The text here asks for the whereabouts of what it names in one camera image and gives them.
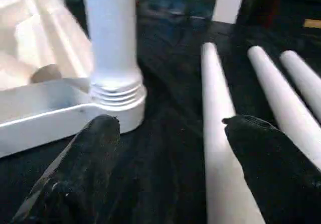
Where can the white plastic table leg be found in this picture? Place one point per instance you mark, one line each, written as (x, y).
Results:
(215, 108)
(110, 45)
(276, 91)
(303, 75)

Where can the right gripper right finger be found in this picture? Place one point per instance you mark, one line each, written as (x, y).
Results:
(281, 178)

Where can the small yellow tag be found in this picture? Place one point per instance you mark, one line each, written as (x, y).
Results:
(313, 23)

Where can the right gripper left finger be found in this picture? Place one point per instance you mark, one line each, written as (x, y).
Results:
(82, 173)

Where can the white plastic table top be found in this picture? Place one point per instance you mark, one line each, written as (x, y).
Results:
(37, 113)

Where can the black mat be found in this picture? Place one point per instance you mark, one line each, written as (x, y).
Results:
(170, 133)

